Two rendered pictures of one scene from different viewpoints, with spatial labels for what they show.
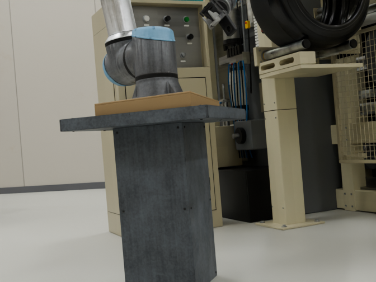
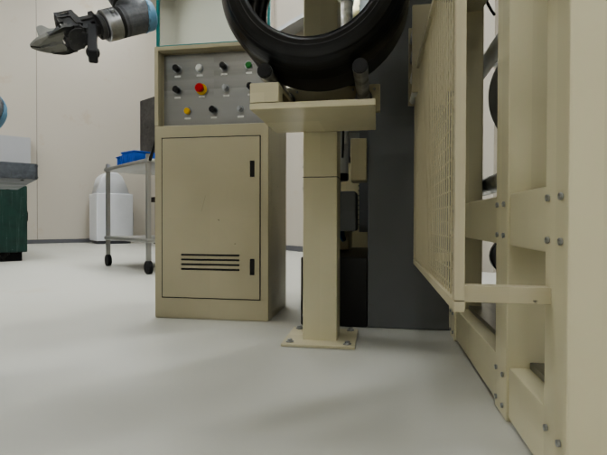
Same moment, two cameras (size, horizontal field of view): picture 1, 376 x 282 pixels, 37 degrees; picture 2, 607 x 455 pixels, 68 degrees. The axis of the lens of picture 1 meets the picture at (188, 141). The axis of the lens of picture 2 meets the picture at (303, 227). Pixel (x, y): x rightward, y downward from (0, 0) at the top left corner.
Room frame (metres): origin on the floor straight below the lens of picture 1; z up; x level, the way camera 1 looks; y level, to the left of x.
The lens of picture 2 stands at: (1.52, -1.43, 0.46)
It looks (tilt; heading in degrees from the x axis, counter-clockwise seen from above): 1 degrees down; 34
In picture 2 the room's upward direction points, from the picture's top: straight up
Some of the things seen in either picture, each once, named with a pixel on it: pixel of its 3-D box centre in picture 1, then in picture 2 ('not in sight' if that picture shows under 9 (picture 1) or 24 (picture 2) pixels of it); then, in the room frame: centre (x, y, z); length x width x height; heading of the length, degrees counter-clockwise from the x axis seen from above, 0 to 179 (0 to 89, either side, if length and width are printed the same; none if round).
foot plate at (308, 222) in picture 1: (288, 221); (322, 335); (3.01, -0.51, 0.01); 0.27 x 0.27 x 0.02; 25
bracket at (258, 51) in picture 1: (287, 56); (325, 100); (2.95, -0.56, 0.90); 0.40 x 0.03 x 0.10; 115
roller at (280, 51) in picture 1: (285, 50); (276, 87); (2.72, -0.51, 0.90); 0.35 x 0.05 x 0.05; 25
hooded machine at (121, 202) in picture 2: not in sight; (111, 208); (7.00, 6.99, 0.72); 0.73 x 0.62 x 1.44; 161
